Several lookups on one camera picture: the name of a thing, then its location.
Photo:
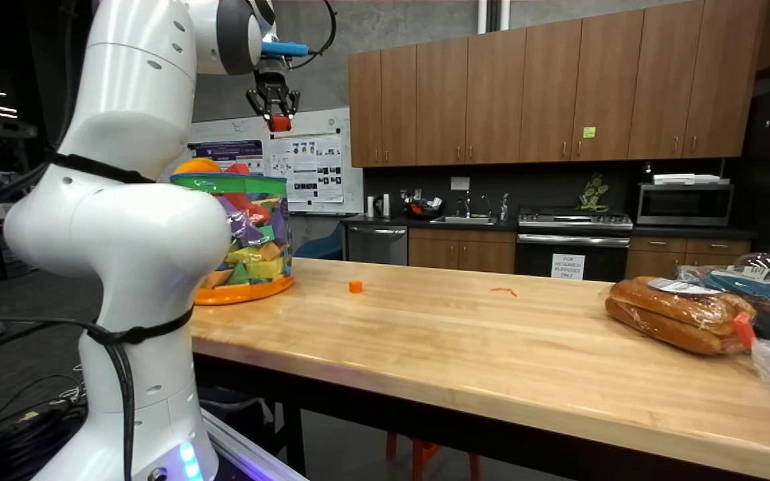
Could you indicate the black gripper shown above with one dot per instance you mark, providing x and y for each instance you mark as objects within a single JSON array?
[{"x": 273, "y": 86}]

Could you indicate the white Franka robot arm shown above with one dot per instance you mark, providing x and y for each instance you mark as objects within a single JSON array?
[{"x": 126, "y": 250}]

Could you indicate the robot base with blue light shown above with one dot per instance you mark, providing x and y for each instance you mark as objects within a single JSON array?
[{"x": 241, "y": 454}]

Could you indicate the orange plush basketball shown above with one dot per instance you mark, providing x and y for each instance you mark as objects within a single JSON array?
[{"x": 196, "y": 167}]

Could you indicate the colourful snack jar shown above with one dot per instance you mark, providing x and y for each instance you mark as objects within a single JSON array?
[{"x": 254, "y": 242}]

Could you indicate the blue chair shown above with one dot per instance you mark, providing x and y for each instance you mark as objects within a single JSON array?
[{"x": 321, "y": 243}]

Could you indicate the stainless steel dishwasher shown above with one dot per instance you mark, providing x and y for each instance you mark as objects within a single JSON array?
[{"x": 375, "y": 243}]

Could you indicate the red and silver cookware pile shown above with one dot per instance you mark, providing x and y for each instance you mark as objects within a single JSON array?
[{"x": 422, "y": 204}]

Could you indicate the small orange foam piece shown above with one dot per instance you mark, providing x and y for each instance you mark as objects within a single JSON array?
[{"x": 356, "y": 287}]

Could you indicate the steel kitchen sink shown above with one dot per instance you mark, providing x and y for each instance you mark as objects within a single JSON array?
[{"x": 464, "y": 219}]

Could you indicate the wooden base cabinet wide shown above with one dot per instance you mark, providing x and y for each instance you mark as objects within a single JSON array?
[{"x": 467, "y": 250}]

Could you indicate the red rubber band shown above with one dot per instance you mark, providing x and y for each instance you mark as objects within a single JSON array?
[{"x": 503, "y": 290}]

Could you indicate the green sticky note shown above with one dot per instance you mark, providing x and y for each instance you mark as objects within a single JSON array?
[{"x": 590, "y": 131}]

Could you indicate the stainless steel stove oven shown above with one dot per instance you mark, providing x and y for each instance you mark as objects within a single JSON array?
[{"x": 573, "y": 235}]

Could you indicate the green potted plant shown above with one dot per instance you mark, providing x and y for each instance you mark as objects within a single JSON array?
[{"x": 594, "y": 192}]

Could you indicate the stainless microwave oven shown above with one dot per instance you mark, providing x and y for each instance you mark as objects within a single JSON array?
[{"x": 682, "y": 202}]

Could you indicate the wooden base cabinet narrow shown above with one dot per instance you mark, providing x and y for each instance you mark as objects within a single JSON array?
[{"x": 689, "y": 255}]

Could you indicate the bagged bread loaf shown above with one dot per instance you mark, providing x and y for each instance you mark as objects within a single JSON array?
[{"x": 669, "y": 311}]

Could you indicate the zebra striped item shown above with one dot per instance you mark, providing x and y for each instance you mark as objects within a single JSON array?
[{"x": 761, "y": 261}]

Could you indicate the flat blue box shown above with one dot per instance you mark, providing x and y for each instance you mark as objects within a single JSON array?
[{"x": 764, "y": 285}]

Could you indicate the white wall plate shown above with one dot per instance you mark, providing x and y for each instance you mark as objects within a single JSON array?
[{"x": 462, "y": 182}]

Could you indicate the long wooden wall cabinet row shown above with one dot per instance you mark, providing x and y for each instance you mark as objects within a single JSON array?
[{"x": 537, "y": 90}]

